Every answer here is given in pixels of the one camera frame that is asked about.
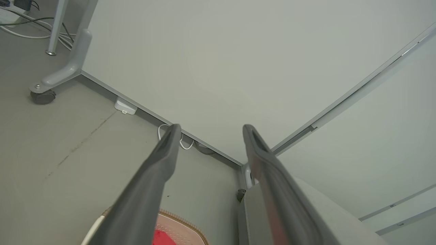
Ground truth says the red cloth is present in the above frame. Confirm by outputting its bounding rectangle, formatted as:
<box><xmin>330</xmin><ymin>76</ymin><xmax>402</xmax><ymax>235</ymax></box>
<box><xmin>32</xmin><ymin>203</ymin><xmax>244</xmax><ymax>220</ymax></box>
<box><xmin>152</xmin><ymin>229</ymin><xmax>177</xmax><ymax>245</ymax></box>

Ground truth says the white looped cable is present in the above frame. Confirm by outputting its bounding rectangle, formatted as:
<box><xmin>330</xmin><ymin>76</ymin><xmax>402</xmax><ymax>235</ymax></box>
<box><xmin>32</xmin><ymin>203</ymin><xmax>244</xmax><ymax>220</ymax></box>
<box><xmin>157</xmin><ymin>124</ymin><xmax>194</xmax><ymax>150</ymax></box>

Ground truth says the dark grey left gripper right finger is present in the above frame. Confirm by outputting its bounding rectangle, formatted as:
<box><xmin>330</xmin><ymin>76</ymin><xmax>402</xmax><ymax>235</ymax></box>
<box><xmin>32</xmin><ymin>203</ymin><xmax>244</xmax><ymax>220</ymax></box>
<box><xmin>242</xmin><ymin>125</ymin><xmax>341</xmax><ymax>245</ymax></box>

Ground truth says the grey partition foot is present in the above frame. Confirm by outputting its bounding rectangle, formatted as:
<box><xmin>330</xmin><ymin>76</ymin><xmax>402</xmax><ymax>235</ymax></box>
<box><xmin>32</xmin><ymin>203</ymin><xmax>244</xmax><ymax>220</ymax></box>
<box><xmin>30</xmin><ymin>29</ymin><xmax>93</xmax><ymax>94</ymax></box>
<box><xmin>241</xmin><ymin>163</ymin><xmax>255</xmax><ymax>190</ymax></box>

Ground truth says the metal table leg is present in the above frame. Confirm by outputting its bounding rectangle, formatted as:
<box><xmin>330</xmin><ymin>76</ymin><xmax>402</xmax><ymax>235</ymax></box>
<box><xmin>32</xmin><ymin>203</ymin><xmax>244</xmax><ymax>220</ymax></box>
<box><xmin>46</xmin><ymin>0</ymin><xmax>69</xmax><ymax>56</ymax></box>

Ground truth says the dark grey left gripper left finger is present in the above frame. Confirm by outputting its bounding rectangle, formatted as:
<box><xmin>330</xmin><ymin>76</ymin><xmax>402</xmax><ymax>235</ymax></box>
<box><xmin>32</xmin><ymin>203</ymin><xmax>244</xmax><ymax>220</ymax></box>
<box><xmin>88</xmin><ymin>124</ymin><xmax>182</xmax><ymax>245</ymax></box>

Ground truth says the white power adapter box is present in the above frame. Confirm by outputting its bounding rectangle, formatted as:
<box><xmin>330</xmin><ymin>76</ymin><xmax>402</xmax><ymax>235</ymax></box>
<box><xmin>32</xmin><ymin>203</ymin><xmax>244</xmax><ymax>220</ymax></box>
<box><xmin>114</xmin><ymin>97</ymin><xmax>138</xmax><ymax>115</ymax></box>

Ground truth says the large white partition panel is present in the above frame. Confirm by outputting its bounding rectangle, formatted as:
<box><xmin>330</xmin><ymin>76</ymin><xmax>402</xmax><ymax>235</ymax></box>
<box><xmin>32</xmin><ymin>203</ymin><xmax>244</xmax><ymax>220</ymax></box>
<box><xmin>81</xmin><ymin>0</ymin><xmax>436</xmax><ymax>167</ymax></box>

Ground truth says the dark thin cable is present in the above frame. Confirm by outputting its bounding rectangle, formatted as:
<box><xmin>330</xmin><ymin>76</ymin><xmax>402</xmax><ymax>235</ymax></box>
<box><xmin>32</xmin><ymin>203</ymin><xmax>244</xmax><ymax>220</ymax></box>
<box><xmin>194</xmin><ymin>141</ymin><xmax>216</xmax><ymax>156</ymax></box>

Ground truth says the white partition panel grey frame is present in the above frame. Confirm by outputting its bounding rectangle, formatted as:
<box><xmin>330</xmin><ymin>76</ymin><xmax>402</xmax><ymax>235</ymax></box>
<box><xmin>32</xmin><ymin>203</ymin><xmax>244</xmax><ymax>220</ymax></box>
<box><xmin>272</xmin><ymin>34</ymin><xmax>436</xmax><ymax>235</ymax></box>

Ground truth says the white power strip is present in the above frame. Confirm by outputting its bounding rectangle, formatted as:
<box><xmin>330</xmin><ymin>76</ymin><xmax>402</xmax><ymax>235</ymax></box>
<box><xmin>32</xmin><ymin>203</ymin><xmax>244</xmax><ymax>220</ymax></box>
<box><xmin>0</xmin><ymin>0</ymin><xmax>26</xmax><ymax>25</ymax></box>

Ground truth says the bundle of floor cables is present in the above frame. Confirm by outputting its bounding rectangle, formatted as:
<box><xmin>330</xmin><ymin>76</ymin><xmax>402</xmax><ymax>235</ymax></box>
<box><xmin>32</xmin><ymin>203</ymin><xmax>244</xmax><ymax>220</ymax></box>
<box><xmin>0</xmin><ymin>7</ymin><xmax>77</xmax><ymax>50</ymax></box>

